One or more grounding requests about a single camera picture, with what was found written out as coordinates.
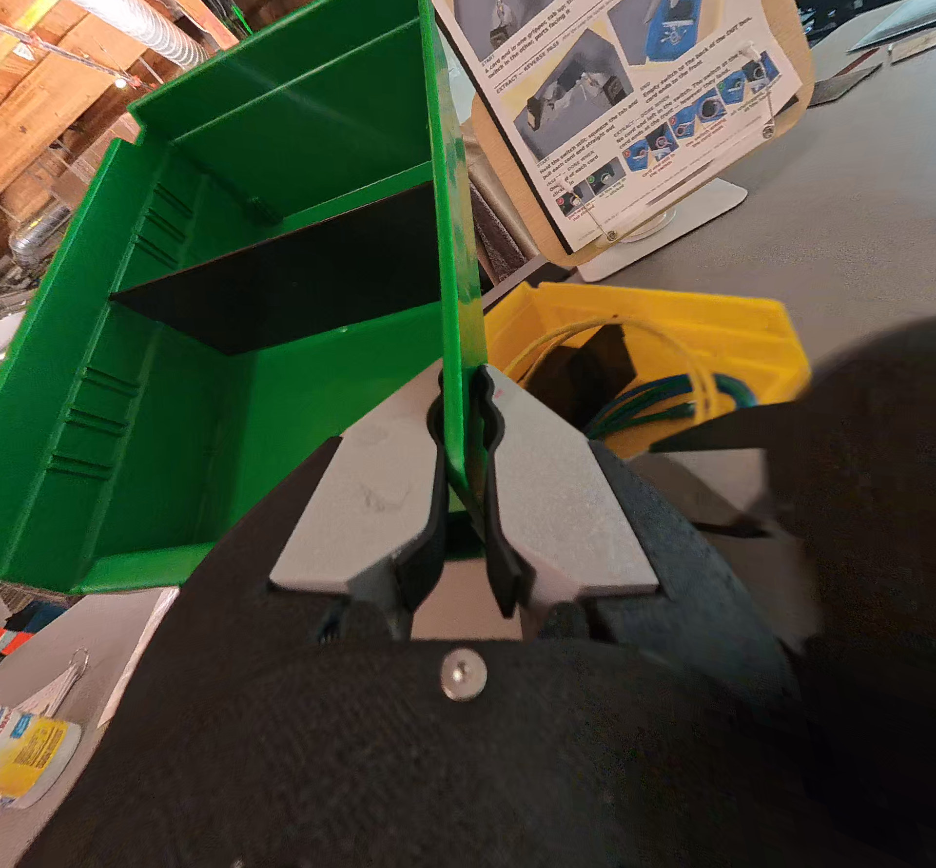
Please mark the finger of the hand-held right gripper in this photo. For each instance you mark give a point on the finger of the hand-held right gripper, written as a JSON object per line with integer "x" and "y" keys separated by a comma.
{"x": 709, "y": 484}
{"x": 775, "y": 583}

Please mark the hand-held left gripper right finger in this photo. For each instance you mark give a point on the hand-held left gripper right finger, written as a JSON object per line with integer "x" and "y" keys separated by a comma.
{"x": 570, "y": 510}

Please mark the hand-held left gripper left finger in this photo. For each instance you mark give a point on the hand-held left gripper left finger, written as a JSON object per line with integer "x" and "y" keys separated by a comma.
{"x": 358, "y": 510}

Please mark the yellow plastic bin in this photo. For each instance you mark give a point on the yellow plastic bin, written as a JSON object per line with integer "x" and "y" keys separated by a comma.
{"x": 695, "y": 320}

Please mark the green plastic bin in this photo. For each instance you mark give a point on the green plastic bin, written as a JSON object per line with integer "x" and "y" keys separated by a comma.
{"x": 183, "y": 444}

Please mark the black bin divider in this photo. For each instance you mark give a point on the black bin divider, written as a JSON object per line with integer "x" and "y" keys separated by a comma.
{"x": 292, "y": 276}
{"x": 585, "y": 371}

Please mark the laminated paper sheet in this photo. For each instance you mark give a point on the laminated paper sheet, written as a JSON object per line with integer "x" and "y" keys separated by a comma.
{"x": 139, "y": 634}

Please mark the white stand base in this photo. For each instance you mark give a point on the white stand base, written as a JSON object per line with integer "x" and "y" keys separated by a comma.
{"x": 716, "y": 199}

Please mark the black flat pad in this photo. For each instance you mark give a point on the black flat pad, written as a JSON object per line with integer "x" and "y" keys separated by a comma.
{"x": 841, "y": 82}

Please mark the printed instruction sheet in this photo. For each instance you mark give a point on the printed instruction sheet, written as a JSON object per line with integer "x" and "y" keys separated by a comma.
{"x": 556, "y": 78}

